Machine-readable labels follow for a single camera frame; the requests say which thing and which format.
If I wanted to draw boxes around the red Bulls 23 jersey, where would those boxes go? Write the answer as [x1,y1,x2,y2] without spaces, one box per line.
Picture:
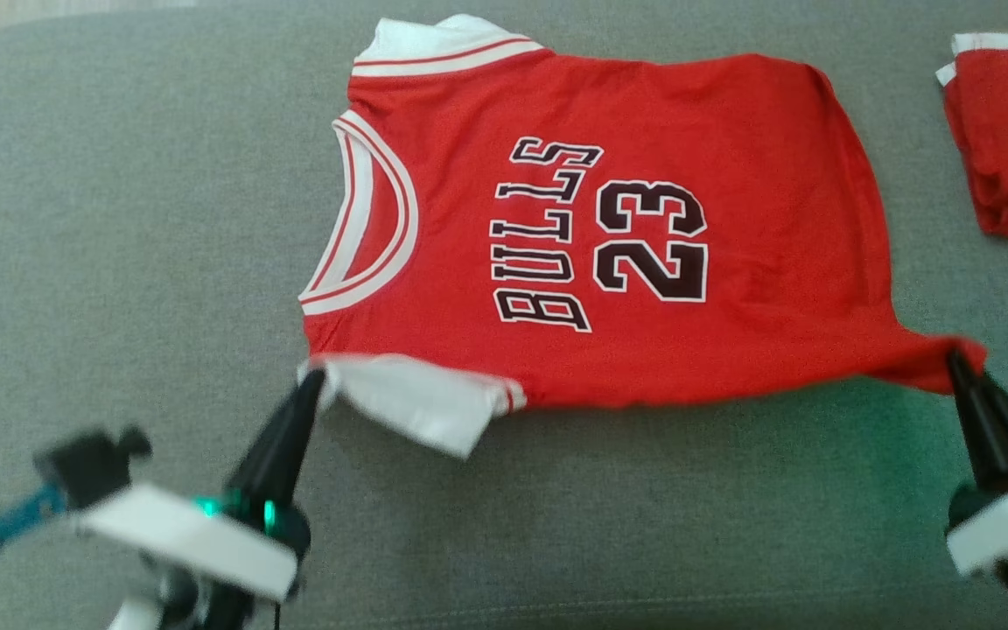
[297,13,988,460]

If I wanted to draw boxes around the left black cable blue plug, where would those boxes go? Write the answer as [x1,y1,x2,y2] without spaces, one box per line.
[0,486,67,630]

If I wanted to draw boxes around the large grey fabric sofa seat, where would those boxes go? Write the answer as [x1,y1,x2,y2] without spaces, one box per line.
[0,0,1008,630]

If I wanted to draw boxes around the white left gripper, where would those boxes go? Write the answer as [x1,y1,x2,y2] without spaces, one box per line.
[75,370,327,605]

